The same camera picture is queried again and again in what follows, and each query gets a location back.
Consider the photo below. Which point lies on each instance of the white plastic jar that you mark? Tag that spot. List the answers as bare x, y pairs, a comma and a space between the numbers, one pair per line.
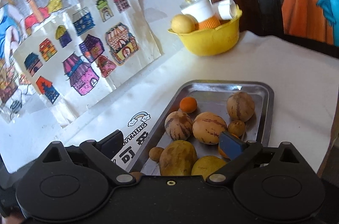
201, 10

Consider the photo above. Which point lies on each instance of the striped pepino melon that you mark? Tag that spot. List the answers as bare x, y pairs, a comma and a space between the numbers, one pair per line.
178, 125

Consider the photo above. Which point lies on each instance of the small orange kumquat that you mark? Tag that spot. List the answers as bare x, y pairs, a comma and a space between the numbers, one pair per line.
228, 146

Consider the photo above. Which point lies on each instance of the small white cup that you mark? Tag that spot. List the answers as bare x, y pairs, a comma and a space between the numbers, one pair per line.
227, 9

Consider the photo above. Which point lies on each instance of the yellow plastic bowl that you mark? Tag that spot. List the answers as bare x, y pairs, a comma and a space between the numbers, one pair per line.
210, 42

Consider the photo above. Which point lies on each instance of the yellow mango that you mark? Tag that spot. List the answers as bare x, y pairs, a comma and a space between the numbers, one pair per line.
177, 159

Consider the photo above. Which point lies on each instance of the houses drawing paper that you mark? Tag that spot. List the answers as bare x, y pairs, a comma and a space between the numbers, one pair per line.
85, 53

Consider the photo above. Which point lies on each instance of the striped pepino in tray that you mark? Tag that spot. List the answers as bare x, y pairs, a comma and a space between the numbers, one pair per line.
240, 106

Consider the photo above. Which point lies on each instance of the large yellow pear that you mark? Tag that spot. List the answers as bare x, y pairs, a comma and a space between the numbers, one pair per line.
183, 23

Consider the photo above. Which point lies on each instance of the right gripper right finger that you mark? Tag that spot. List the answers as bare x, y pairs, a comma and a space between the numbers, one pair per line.
241, 154

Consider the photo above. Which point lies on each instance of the small brown round fruit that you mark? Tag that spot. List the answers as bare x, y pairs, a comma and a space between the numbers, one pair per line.
237, 127

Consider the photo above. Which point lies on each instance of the brown kiwi with sticker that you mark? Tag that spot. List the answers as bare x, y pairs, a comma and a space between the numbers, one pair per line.
137, 175

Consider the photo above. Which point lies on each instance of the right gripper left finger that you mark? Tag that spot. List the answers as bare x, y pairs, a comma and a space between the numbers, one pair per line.
100, 154

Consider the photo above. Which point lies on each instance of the small brown longan fruit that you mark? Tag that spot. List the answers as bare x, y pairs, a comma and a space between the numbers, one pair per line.
155, 153

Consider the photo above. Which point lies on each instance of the striped pepino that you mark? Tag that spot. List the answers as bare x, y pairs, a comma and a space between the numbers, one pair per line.
207, 128
240, 106

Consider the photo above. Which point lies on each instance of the small orange in tray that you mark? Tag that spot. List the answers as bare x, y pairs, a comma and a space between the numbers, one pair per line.
188, 105

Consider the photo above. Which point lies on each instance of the yellow-green mango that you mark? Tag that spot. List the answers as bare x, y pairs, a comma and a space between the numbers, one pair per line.
207, 165

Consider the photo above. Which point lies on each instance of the person left hand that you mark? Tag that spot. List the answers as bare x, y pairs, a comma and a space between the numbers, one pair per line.
14, 218

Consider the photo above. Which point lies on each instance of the metal tray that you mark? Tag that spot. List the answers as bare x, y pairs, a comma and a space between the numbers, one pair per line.
211, 96

